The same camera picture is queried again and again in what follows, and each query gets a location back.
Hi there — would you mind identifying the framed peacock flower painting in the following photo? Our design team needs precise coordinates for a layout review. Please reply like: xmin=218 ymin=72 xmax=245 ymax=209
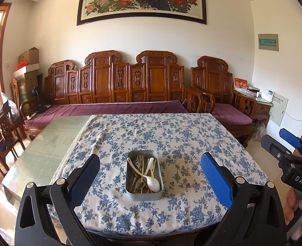
xmin=77 ymin=0 xmax=207 ymax=26

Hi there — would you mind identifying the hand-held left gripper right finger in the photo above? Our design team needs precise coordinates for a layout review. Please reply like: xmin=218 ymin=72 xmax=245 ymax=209
xmin=201 ymin=152 xmax=287 ymax=246

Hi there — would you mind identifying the grey wall panel box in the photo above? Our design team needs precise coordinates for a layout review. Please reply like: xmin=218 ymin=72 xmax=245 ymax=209
xmin=258 ymin=33 xmax=279 ymax=52

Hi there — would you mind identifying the person's right hand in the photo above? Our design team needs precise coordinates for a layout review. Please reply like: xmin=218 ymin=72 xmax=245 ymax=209
xmin=284 ymin=188 xmax=302 ymax=241

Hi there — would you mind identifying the white flat box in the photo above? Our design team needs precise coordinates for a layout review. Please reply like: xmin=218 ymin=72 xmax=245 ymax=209
xmin=13 ymin=65 xmax=41 ymax=79

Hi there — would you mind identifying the clear plastic bag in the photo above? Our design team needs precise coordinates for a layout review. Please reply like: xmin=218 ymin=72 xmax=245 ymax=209
xmin=1 ymin=92 xmax=19 ymax=116

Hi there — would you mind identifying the white plastic knife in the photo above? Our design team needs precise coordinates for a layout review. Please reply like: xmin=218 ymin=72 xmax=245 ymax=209
xmin=145 ymin=158 xmax=153 ymax=179

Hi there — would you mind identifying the white desk device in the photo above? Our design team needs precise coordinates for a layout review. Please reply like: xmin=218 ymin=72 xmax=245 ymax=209
xmin=260 ymin=89 xmax=274 ymax=102

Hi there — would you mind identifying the square purple seat cushion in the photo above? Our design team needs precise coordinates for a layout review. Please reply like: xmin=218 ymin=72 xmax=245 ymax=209
xmin=212 ymin=103 xmax=254 ymax=125

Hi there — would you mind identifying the translucent plastic bag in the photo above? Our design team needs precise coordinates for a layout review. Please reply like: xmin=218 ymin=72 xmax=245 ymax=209
xmin=252 ymin=120 xmax=266 ymax=141

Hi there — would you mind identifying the blue floral tablecloth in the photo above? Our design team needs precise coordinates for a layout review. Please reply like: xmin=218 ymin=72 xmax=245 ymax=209
xmin=49 ymin=113 xmax=270 ymax=232

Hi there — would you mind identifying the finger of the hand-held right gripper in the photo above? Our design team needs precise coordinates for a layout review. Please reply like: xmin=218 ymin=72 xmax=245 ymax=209
xmin=260 ymin=134 xmax=295 ymax=162
xmin=279 ymin=128 xmax=302 ymax=163

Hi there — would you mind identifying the wooden side table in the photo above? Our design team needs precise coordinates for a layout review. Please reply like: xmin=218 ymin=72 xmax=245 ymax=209
xmin=253 ymin=96 xmax=274 ymax=127

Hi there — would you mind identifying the carved wooden sofa bench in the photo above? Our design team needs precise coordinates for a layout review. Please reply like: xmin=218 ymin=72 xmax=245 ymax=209
xmin=23 ymin=50 xmax=215 ymax=141

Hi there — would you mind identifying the carved wooden armchair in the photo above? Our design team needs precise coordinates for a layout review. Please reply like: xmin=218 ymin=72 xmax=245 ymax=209
xmin=190 ymin=56 xmax=257 ymax=148

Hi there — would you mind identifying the black desk lamp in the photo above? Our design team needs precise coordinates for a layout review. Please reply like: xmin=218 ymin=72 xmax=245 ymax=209
xmin=32 ymin=87 xmax=47 ymax=114

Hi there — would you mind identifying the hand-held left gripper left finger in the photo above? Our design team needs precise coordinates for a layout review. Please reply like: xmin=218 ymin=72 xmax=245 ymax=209
xmin=15 ymin=154 xmax=101 ymax=246

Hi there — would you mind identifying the red desk calendar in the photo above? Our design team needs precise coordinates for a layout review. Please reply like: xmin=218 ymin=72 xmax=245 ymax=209
xmin=233 ymin=77 xmax=248 ymax=91

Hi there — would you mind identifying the white plastic fork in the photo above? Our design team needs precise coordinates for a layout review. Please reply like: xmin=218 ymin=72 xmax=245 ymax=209
xmin=149 ymin=157 xmax=157 ymax=177

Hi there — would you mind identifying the stack of brown boxes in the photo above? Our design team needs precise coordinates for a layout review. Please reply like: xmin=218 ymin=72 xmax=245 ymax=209
xmin=14 ymin=72 xmax=42 ymax=103

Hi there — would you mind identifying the rectangular metal tray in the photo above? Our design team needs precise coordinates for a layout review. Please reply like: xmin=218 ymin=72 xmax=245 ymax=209
xmin=125 ymin=150 xmax=164 ymax=201

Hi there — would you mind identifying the large white spoon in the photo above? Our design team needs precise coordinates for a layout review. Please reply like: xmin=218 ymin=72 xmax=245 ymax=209
xmin=146 ymin=169 xmax=161 ymax=192

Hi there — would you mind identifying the white wall cabinet door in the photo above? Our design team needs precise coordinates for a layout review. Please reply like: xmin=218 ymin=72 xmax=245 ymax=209
xmin=271 ymin=91 xmax=289 ymax=126

